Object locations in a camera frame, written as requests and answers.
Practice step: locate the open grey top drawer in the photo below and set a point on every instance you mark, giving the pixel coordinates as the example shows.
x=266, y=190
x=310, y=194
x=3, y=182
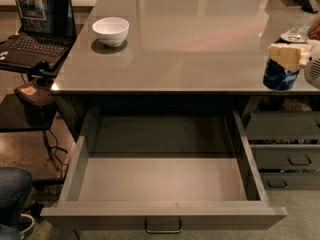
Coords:
x=196, y=168

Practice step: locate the blue pepsi can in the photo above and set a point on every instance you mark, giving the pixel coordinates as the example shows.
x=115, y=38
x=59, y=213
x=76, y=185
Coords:
x=277, y=77

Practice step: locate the grey lower right drawer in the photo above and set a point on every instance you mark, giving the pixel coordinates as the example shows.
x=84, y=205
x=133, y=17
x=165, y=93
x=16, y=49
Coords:
x=295, y=181

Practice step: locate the black laptop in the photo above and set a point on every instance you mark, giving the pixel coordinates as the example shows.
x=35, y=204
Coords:
x=46, y=35

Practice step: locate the grey middle right drawer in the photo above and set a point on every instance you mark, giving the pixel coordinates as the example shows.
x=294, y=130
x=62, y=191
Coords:
x=287, y=156

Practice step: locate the person in blue jeans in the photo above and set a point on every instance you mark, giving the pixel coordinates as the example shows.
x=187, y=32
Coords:
x=15, y=187

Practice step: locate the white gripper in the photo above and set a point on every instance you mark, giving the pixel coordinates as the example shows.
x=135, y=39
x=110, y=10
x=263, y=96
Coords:
x=313, y=66

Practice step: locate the white ceramic bowl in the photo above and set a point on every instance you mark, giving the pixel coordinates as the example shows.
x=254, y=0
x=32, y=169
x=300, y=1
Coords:
x=111, y=31

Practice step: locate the metal drawer handle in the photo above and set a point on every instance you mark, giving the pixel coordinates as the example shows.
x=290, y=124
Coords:
x=163, y=226

